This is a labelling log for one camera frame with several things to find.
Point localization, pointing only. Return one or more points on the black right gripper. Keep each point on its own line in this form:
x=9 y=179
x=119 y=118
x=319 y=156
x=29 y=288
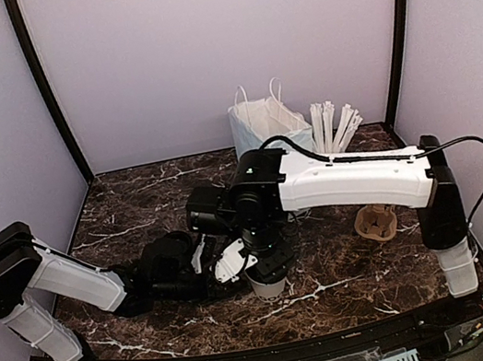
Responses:
x=280 y=261

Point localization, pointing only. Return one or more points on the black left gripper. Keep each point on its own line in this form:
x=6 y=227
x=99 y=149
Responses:
x=217 y=290

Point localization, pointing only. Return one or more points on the white paper coffee cup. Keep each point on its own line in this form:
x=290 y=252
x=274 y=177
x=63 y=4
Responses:
x=268 y=292

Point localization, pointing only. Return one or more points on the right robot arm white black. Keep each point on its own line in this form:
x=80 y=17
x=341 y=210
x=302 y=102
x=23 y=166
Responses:
x=270 y=183

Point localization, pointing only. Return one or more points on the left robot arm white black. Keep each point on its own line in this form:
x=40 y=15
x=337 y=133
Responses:
x=172 y=268

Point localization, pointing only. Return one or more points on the white paper takeout bag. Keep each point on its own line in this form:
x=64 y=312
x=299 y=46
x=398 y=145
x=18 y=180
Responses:
x=254 y=122

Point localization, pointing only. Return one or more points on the brown cardboard cup carrier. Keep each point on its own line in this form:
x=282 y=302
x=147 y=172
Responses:
x=376 y=222

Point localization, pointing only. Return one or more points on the white wrapped straws bundle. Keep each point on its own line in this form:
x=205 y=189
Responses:
x=333 y=129

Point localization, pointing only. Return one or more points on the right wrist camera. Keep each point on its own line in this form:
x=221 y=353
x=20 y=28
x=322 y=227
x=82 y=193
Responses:
x=235 y=260

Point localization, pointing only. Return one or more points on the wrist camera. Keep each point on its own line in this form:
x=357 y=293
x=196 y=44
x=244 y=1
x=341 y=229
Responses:
x=203 y=252
x=235 y=260

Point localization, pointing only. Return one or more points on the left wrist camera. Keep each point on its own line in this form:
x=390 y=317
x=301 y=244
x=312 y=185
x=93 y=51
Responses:
x=203 y=252

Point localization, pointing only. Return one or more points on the left black frame post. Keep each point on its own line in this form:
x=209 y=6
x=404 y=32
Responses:
x=44 y=86

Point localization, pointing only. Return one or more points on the black frame post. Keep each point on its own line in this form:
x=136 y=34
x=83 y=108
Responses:
x=44 y=86
x=397 y=63

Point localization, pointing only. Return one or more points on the right black frame post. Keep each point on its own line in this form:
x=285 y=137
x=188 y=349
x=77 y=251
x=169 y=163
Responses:
x=397 y=63

